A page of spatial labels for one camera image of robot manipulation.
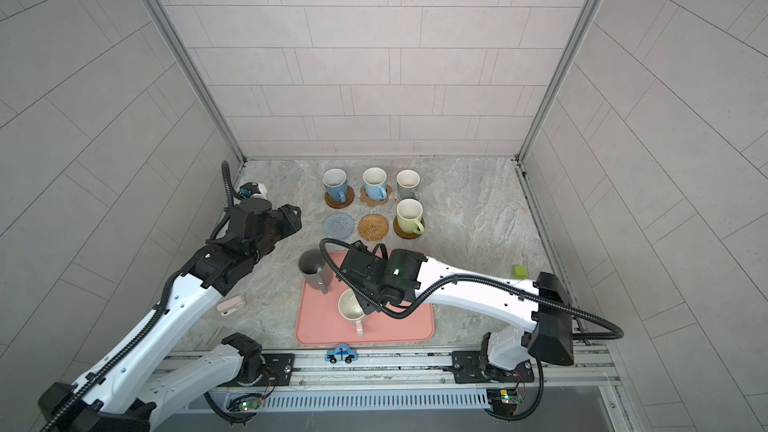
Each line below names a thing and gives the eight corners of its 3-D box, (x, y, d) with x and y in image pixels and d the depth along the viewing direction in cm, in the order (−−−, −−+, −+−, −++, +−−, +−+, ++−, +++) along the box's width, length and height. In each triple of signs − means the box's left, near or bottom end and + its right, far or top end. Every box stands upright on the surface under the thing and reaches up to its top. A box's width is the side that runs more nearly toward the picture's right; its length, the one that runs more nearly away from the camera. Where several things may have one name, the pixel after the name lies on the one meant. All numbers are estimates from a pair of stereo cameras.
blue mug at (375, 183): (363, 207, 104) (361, 188, 96) (365, 185, 110) (363, 166, 102) (387, 207, 104) (386, 188, 96) (387, 185, 110) (387, 166, 102)
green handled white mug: (396, 242, 96) (396, 225, 88) (396, 216, 102) (396, 198, 94) (422, 242, 96) (424, 226, 88) (420, 216, 102) (422, 198, 94)
